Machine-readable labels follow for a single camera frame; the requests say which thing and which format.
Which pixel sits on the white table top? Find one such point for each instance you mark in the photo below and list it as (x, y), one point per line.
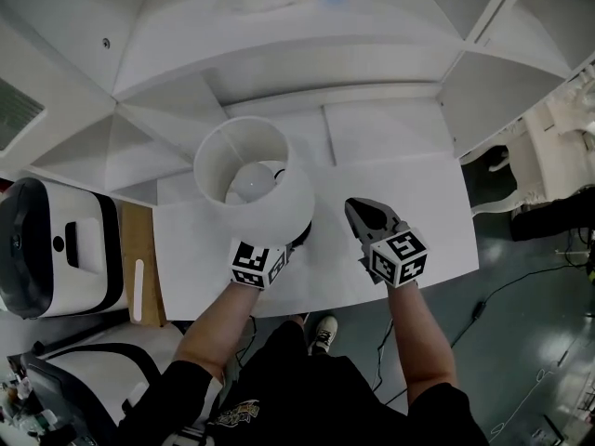
(325, 272)

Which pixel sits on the wooden side board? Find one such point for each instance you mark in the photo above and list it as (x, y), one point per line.
(151, 249)

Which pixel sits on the white black mobile robot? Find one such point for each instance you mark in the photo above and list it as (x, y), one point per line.
(46, 258)

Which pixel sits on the person's right forearm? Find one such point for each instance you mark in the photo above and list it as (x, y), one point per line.
(418, 342)

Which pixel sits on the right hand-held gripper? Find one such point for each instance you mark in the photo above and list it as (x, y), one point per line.
(400, 258)

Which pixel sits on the white shelf unit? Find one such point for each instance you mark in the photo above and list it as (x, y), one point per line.
(279, 63)

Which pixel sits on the black bag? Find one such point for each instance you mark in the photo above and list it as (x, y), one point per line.
(548, 223)

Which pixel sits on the grey ribbed vent panel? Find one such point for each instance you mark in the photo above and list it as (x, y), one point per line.
(16, 109)

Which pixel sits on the black white machine housing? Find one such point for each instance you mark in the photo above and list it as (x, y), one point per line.
(93, 379)

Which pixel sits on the person's white shoe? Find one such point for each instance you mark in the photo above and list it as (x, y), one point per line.
(325, 332)

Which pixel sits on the person's left forearm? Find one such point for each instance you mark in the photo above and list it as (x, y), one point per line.
(218, 328)

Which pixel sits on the person's black shirt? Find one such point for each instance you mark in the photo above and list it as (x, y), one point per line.
(302, 397)

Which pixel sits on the white plastic strip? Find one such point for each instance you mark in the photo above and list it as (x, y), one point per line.
(138, 291)

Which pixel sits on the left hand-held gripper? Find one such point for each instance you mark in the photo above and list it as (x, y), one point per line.
(253, 263)

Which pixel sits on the white table lamp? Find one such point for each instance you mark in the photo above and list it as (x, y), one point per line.
(297, 198)

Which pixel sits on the ornate white chair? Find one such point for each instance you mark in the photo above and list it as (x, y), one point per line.
(539, 156)

